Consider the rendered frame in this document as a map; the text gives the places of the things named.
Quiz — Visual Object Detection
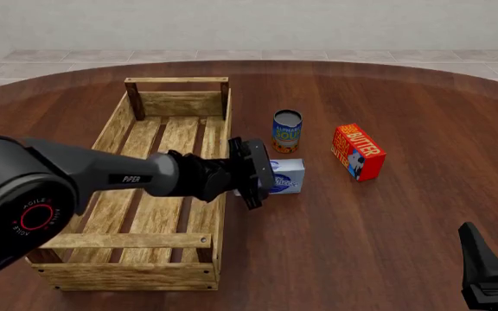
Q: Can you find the white blue cream cheese box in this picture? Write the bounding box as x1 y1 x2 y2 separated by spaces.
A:
232 158 307 197

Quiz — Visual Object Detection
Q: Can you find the alphabet soup tin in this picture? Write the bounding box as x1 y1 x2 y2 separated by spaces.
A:
271 109 303 155

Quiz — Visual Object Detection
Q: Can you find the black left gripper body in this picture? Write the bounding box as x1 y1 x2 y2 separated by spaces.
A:
227 136 265 212

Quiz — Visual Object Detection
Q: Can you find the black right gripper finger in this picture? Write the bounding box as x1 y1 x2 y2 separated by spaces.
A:
457 221 498 288

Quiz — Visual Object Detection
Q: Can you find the wooden slat tray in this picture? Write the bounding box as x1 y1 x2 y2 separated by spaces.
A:
25 76 233 292

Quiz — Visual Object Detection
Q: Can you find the red butter box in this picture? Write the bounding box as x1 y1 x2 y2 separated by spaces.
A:
329 122 387 183

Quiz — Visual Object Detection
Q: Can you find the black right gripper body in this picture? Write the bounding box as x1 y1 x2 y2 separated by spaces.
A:
461 280 498 311

